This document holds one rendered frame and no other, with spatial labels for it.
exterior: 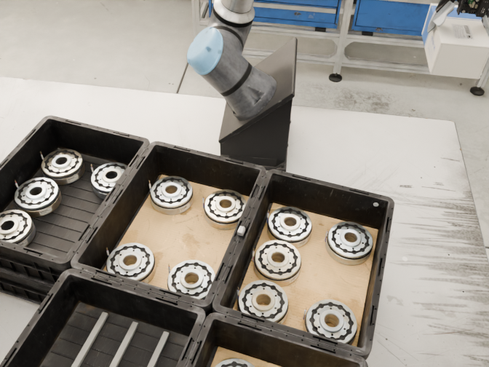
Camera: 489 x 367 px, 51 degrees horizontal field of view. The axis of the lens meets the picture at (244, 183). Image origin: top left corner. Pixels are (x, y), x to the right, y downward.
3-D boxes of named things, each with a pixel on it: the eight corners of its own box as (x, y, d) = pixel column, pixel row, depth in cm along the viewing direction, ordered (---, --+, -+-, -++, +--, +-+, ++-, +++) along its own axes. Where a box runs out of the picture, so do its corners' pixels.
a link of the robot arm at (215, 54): (212, 100, 142) (176, 67, 135) (223, 68, 150) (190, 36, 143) (243, 81, 134) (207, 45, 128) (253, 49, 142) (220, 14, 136)
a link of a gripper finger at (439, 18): (421, 34, 127) (453, 8, 121) (419, 22, 131) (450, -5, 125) (430, 42, 128) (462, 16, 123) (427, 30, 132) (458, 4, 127)
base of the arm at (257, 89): (244, 91, 156) (220, 69, 151) (281, 70, 146) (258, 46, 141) (231, 127, 147) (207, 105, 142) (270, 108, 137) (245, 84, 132)
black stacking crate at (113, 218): (157, 173, 137) (153, 141, 129) (264, 201, 131) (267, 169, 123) (80, 298, 111) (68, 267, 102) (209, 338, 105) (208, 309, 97)
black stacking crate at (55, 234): (57, 148, 143) (47, 116, 135) (156, 173, 137) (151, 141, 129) (-39, 260, 117) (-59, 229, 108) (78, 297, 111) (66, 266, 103)
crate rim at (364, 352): (268, 174, 124) (268, 167, 123) (393, 204, 119) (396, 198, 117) (209, 316, 98) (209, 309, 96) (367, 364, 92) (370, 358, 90)
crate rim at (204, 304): (153, 146, 130) (152, 139, 129) (267, 174, 124) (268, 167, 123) (69, 272, 104) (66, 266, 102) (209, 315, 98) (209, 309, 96)
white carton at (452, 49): (421, 33, 143) (430, 3, 137) (465, 37, 143) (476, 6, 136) (430, 74, 130) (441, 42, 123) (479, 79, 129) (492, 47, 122)
